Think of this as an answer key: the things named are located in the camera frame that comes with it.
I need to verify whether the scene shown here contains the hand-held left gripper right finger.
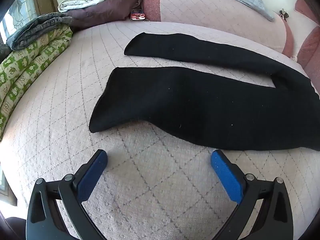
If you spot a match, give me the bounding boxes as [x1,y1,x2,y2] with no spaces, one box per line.
[211,149,293,240]

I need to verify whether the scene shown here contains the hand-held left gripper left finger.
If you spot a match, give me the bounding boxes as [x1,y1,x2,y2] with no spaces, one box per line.
[26,149,108,240]

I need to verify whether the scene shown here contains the black pants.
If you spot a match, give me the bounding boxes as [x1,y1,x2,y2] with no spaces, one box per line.
[89,32,320,152]

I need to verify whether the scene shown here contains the quilted pale pink bed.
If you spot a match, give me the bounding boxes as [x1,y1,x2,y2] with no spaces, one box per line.
[0,21,320,240]

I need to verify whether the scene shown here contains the green patterned blanket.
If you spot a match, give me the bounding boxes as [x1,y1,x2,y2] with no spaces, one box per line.
[0,24,73,140]

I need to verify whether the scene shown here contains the large pink backrest cushion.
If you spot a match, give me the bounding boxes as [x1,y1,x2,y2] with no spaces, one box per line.
[297,27,320,75]

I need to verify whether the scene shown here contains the folded grey jeans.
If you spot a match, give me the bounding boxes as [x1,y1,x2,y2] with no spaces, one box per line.
[6,12,74,51]

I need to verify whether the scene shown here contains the purple pillow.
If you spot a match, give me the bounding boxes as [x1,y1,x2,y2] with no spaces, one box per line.
[59,0,144,29]

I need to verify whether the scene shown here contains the pink white bolster pillow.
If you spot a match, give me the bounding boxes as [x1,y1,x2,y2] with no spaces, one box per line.
[142,0,294,57]

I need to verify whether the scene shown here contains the red packet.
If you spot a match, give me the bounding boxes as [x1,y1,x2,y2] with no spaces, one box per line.
[130,8,146,21]

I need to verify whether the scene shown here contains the small pink cushion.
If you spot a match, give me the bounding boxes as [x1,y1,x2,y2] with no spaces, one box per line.
[295,0,313,13]

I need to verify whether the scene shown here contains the window with wooden frame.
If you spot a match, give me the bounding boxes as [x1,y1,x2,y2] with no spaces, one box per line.
[0,0,58,43]

